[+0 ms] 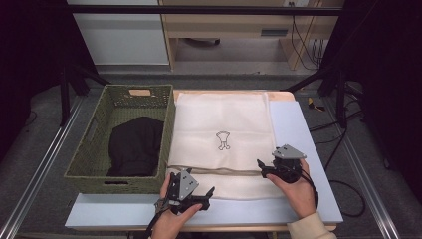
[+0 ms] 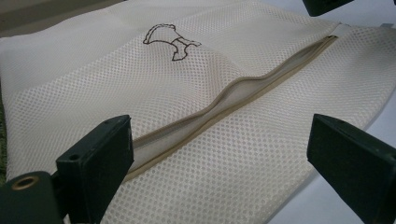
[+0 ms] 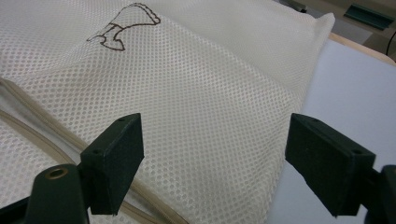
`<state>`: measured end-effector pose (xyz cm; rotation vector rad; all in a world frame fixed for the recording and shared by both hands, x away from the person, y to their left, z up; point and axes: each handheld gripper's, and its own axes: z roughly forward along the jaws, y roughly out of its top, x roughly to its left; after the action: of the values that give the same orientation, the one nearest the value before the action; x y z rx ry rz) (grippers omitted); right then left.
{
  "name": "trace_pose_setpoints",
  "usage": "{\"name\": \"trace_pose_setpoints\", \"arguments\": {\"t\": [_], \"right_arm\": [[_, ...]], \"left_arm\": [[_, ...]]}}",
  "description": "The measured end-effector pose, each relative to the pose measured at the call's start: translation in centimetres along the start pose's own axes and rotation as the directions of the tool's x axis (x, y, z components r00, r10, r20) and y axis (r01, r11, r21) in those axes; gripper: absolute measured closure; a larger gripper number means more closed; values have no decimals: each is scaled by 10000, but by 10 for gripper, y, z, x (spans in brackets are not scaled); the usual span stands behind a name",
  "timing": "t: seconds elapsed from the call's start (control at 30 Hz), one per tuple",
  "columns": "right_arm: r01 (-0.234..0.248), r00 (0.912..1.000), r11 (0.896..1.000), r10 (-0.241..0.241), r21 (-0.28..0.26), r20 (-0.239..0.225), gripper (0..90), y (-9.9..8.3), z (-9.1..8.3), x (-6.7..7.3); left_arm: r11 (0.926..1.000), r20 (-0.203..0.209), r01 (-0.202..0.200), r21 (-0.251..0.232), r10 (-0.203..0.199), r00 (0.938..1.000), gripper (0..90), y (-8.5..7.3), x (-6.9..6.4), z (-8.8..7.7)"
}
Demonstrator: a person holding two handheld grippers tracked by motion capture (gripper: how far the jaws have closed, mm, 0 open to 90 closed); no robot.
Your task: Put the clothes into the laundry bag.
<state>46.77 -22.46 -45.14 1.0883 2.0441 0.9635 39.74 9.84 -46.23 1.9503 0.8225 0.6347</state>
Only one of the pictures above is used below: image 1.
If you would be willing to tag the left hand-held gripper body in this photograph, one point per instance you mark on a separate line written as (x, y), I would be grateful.
(187, 184)

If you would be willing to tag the light wooden desk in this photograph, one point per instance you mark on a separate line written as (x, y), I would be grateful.
(225, 25)

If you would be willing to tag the white cabinet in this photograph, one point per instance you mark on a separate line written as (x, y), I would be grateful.
(122, 36)

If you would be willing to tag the yellow and black tool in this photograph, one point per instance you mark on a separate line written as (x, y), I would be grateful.
(312, 104)

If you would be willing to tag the black curtain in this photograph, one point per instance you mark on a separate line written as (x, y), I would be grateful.
(388, 83)
(30, 59)

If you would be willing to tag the white power strip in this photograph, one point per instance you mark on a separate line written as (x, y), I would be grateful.
(296, 3)

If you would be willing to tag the green woven basket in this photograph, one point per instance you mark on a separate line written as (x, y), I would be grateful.
(86, 166)

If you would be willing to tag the white mesh laundry bag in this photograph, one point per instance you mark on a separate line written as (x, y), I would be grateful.
(215, 116)

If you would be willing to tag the black cloth garment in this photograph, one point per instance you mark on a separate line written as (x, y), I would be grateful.
(134, 146)

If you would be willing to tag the person's right hand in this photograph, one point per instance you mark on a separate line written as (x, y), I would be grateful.
(300, 195)

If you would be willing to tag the person's left hand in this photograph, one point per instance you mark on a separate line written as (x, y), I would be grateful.
(169, 225)

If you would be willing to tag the black metal stand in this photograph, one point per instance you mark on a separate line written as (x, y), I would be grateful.
(64, 96)
(341, 99)

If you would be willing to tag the aluminium floor rail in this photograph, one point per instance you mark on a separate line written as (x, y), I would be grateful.
(43, 162)
(365, 176)

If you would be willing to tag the black horizontal frame bar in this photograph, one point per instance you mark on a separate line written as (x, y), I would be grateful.
(199, 10)

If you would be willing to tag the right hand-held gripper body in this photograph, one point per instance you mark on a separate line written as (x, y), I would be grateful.
(288, 153)

